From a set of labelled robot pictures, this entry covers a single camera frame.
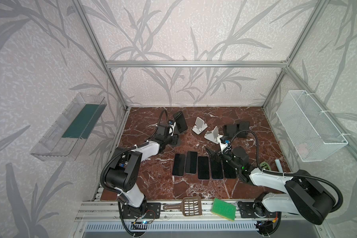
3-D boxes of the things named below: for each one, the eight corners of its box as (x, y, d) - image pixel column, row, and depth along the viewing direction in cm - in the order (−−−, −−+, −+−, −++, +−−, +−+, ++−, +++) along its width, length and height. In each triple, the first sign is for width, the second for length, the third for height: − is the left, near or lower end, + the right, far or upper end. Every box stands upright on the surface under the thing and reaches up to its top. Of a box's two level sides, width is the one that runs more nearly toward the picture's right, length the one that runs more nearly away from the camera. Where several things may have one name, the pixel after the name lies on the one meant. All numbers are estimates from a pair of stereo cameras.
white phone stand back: (191, 130, 108) (191, 121, 100) (197, 125, 111) (198, 116, 103) (198, 135, 105) (199, 127, 97) (204, 130, 108) (205, 121, 100)
